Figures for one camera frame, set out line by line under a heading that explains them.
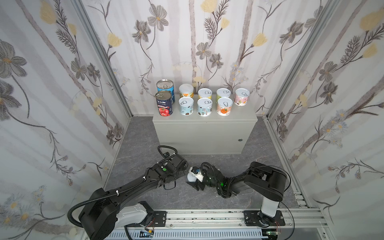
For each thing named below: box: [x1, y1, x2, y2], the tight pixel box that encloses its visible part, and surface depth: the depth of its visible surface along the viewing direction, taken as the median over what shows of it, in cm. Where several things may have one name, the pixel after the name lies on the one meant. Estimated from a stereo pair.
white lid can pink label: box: [186, 172, 197, 183], surface depth 83 cm
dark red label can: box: [155, 90, 173, 117], surface depth 69 cm
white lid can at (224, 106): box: [216, 97, 234, 117], surface depth 73 cm
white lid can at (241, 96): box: [233, 88, 250, 106], surface depth 78 cm
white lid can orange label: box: [179, 83, 194, 98], surface depth 76 cm
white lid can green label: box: [216, 88, 231, 103], surface depth 78 cm
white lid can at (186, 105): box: [178, 96, 194, 116], surface depth 73 cm
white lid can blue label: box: [197, 97, 213, 117], surface depth 73 cm
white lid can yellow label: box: [197, 87, 213, 100], surface depth 78 cm
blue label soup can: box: [156, 79, 175, 104], surface depth 73 cm
